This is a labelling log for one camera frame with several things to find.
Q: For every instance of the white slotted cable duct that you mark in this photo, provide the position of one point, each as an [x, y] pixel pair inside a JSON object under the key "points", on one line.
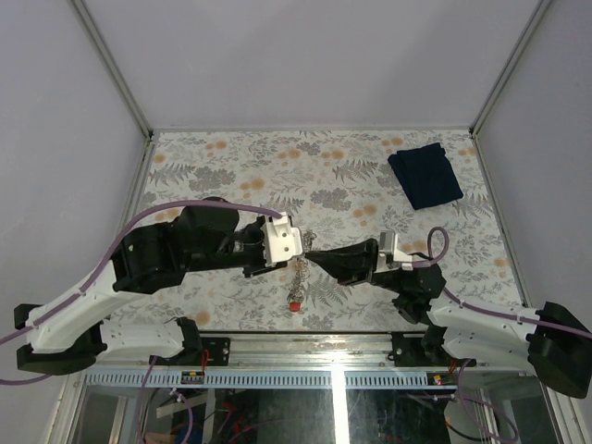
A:
{"points": [[245, 379]]}

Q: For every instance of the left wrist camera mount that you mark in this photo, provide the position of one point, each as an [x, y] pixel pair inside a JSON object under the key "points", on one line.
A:
{"points": [[282, 240]]}

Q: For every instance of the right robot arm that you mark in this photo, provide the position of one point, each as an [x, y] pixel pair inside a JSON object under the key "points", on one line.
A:
{"points": [[549, 343]]}

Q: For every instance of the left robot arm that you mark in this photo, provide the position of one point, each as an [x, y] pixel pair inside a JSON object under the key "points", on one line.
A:
{"points": [[75, 331]]}

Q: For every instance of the metal base rail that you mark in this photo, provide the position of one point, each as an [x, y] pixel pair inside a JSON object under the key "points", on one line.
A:
{"points": [[311, 351]]}

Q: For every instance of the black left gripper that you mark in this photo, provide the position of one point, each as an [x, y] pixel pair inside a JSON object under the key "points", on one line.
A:
{"points": [[261, 266]]}

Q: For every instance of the large metal keyring disc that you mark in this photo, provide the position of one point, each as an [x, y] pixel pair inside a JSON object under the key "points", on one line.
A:
{"points": [[297, 289]]}

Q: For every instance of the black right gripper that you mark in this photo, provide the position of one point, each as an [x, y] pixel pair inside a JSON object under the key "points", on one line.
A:
{"points": [[352, 264]]}

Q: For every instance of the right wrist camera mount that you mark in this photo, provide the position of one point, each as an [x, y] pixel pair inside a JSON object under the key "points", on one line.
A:
{"points": [[389, 256]]}

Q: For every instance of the dark blue folded cloth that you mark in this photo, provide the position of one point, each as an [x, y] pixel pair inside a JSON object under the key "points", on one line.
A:
{"points": [[426, 176]]}

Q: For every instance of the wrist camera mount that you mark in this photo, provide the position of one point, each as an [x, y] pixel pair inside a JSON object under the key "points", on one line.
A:
{"points": [[282, 240], [389, 256]]}

